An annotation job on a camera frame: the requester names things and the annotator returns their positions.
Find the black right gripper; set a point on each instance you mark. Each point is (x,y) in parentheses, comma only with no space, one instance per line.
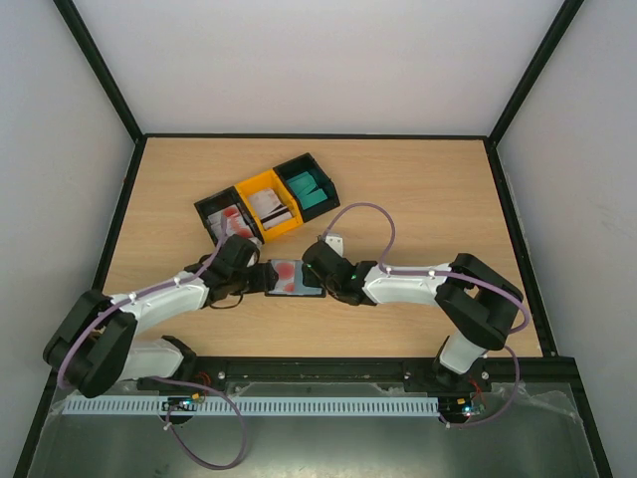
(313,266)

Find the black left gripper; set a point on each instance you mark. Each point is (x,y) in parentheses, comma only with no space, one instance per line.
(266,281)

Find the red and white card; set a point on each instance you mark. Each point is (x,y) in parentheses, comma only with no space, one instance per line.
(286,272)

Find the black leather card holder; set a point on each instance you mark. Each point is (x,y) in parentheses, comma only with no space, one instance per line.
(303,288)

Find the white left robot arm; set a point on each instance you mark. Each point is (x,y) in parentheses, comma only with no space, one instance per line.
(94,347)

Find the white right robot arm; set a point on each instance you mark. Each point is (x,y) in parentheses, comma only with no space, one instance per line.
(484,307)

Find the red and white cards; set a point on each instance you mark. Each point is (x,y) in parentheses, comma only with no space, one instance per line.
(229,221)

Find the white striped cards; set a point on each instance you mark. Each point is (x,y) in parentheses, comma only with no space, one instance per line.
(270,210)

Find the black left card bin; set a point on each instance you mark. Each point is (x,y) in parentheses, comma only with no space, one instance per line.
(219,201)

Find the black card bin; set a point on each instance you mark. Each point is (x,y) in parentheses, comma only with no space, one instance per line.
(219,201)
(306,162)

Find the yellow middle card bin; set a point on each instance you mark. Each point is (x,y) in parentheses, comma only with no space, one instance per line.
(270,180)

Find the teal card stack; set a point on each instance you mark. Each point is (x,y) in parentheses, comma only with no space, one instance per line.
(307,191)

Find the black right card bin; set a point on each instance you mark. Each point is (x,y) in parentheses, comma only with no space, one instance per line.
(306,162)

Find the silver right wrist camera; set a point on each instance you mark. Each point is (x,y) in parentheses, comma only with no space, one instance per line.
(335,242)

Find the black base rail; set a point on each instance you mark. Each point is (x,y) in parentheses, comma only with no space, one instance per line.
(411,374)

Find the grey slotted cable duct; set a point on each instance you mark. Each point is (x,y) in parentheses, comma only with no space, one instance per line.
(255,406)

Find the black enclosure frame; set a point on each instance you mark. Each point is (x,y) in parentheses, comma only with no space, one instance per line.
(557,29)

